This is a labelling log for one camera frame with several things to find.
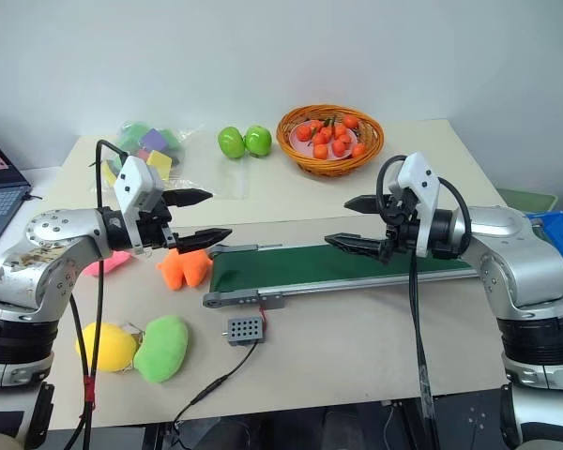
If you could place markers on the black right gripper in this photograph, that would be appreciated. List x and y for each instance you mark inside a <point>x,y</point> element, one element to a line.
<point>406,234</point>

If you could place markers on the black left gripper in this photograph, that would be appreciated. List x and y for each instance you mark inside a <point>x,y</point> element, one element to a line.
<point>156,230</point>

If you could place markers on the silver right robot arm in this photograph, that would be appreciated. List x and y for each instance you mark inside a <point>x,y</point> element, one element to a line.
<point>511,244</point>

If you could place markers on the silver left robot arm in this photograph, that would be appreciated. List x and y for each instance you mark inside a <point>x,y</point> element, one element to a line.
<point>51,234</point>

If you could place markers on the green conveyor belt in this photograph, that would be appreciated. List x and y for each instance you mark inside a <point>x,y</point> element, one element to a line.
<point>309,265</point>

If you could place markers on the orange plush toy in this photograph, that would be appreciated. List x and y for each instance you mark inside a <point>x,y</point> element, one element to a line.
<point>185,272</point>

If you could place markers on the orange wicker basket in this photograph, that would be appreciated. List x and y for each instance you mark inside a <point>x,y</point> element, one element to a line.
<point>330,166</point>

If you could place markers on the clear plastic bag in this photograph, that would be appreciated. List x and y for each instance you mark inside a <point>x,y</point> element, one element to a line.
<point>178,154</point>

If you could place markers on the yellow foam block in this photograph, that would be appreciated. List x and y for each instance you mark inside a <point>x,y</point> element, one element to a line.
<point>159,162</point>
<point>108,172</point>

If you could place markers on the small orange tangerine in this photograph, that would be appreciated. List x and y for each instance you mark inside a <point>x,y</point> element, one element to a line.
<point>320,151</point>
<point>323,136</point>
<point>340,147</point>
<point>359,150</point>
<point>350,122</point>
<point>340,130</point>
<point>345,139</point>
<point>302,132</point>
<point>315,125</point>

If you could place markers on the green foam block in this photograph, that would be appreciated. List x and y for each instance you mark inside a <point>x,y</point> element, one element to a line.
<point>172,139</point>
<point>132,132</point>

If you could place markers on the green toy apple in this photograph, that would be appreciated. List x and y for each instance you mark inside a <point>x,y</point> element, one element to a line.
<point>259,139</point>
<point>230,142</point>

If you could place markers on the pink foam block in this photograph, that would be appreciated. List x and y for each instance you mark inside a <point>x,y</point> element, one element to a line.
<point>143,154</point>

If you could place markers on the purple foam block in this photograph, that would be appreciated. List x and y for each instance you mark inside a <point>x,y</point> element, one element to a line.
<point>152,139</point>

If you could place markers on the pink plate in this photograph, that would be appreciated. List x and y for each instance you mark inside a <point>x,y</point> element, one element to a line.
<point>305,145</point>

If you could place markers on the pink plush toy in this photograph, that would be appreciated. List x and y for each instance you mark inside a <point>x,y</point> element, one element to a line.
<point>108,262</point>

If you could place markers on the grey perforated control box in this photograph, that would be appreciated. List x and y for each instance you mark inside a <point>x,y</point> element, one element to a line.
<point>244,330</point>

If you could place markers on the green plush mango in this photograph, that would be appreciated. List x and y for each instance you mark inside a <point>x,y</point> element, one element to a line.
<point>162,349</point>

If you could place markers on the yellow plush mango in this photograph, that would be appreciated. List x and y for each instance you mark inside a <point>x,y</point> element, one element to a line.
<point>107,347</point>

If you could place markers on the green plastic bin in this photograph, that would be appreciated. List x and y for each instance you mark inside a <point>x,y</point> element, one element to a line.
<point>528,199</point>

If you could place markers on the dark laptop computer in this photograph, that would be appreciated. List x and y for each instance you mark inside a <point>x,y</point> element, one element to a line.
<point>0,197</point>

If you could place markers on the blue plastic bin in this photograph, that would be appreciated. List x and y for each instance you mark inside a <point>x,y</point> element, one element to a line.
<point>560,234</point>

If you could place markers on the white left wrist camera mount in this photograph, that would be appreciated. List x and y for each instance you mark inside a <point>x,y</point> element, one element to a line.
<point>136,185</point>

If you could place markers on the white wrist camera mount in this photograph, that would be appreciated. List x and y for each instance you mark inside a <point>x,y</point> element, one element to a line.
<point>420,180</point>
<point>136,185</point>

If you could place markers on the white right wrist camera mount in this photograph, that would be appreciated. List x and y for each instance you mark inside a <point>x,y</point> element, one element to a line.
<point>420,180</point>

